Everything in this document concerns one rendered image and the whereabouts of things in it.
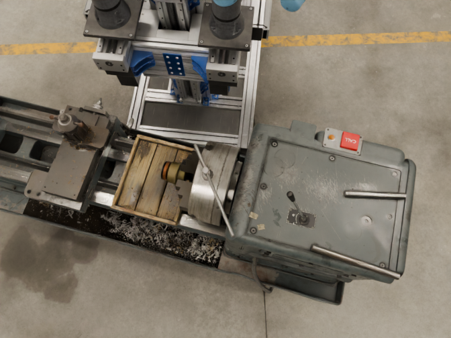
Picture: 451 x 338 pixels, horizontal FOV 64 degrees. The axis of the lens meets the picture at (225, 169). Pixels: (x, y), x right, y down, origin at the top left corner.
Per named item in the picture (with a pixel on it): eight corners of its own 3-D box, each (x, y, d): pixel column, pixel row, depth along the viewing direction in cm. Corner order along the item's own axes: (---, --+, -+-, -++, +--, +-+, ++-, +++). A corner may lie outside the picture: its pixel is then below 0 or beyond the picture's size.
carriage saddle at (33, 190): (122, 121, 173) (119, 116, 167) (86, 213, 160) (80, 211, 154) (64, 106, 176) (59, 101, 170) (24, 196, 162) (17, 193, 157)
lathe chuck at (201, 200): (232, 156, 159) (231, 135, 129) (213, 226, 153) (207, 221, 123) (213, 151, 160) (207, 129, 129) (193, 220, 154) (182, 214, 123)
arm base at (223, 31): (211, 9, 156) (210, -9, 147) (245, 12, 156) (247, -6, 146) (207, 37, 152) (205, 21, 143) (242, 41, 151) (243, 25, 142)
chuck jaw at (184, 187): (205, 185, 138) (195, 214, 133) (205, 190, 142) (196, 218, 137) (177, 178, 139) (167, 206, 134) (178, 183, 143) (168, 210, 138)
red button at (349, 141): (358, 137, 129) (360, 135, 127) (356, 152, 127) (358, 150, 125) (341, 133, 129) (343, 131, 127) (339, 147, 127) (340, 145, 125)
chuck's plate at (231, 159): (240, 158, 159) (241, 138, 128) (221, 228, 153) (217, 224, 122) (232, 156, 159) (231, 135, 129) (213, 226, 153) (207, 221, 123)
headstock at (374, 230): (377, 180, 163) (421, 150, 126) (362, 287, 149) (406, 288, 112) (250, 149, 168) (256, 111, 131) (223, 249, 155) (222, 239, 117)
